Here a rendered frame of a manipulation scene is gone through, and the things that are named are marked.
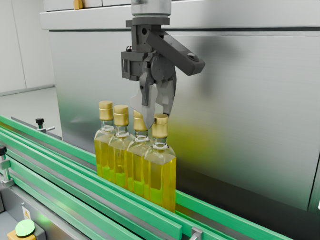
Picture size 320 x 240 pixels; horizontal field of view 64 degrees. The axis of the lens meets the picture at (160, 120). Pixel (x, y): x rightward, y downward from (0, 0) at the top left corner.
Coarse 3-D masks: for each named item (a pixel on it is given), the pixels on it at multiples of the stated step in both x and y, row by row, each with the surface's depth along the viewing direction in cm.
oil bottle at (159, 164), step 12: (144, 156) 55; (156, 156) 53; (168, 156) 54; (144, 168) 56; (156, 168) 54; (168, 168) 55; (144, 180) 57; (156, 180) 55; (168, 180) 56; (144, 192) 59; (156, 192) 56; (168, 192) 57; (168, 204) 58
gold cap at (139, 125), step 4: (136, 112) 56; (136, 116) 56; (140, 116) 56; (136, 120) 56; (140, 120) 56; (136, 124) 57; (140, 124) 56; (144, 124) 57; (136, 128) 57; (140, 128) 57; (144, 128) 57
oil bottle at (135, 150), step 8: (128, 144) 59; (136, 144) 58; (144, 144) 57; (152, 144) 59; (128, 152) 59; (136, 152) 57; (144, 152) 57; (128, 160) 60; (136, 160) 58; (128, 168) 61; (136, 168) 59; (128, 176) 61; (136, 176) 60; (128, 184) 62; (136, 184) 60; (136, 192) 61
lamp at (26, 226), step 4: (24, 220) 68; (28, 220) 68; (20, 224) 66; (24, 224) 66; (28, 224) 66; (32, 224) 67; (16, 228) 66; (20, 228) 65; (24, 228) 65; (28, 228) 66; (32, 228) 67; (16, 232) 66; (20, 232) 65; (24, 232) 65; (28, 232) 66; (32, 232) 67; (20, 236) 65; (24, 236) 66; (28, 236) 66
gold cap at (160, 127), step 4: (156, 116) 53; (160, 116) 53; (164, 116) 53; (156, 120) 52; (160, 120) 52; (164, 120) 52; (152, 124) 53; (156, 124) 52; (160, 124) 52; (164, 124) 52; (152, 128) 53; (156, 128) 53; (160, 128) 52; (164, 128) 53; (152, 132) 54; (156, 132) 53; (160, 132) 53; (164, 132) 53; (168, 132) 55; (156, 136) 53; (160, 136) 53; (164, 136) 53
